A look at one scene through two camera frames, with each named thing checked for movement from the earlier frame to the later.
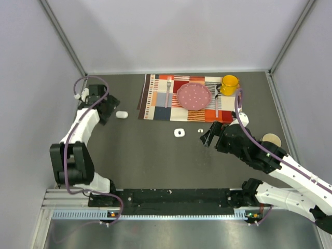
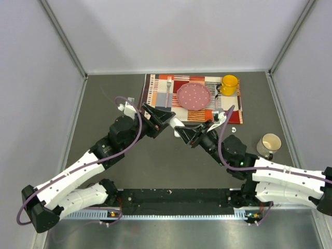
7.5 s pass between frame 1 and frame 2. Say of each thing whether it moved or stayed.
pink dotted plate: stayed
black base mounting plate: stayed
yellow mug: stayed
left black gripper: moved
